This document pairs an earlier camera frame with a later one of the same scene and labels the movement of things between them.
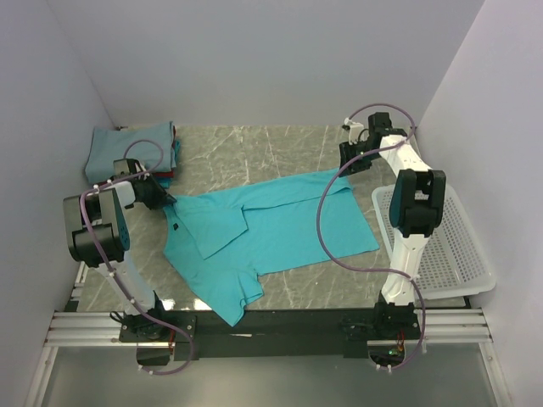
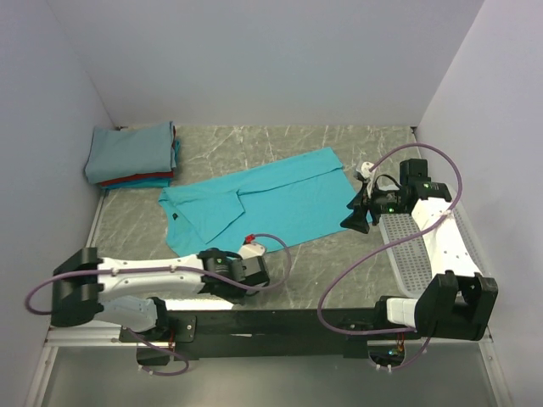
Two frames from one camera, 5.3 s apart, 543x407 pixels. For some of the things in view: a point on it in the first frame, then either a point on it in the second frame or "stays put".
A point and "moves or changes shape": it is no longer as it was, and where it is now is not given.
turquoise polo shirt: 223,243 moves or changes shape
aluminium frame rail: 455,326 stays put
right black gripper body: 360,162 to 385,203
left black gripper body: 154,196 to 237,295
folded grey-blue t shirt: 151,144 stays put
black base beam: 270,333 stays put
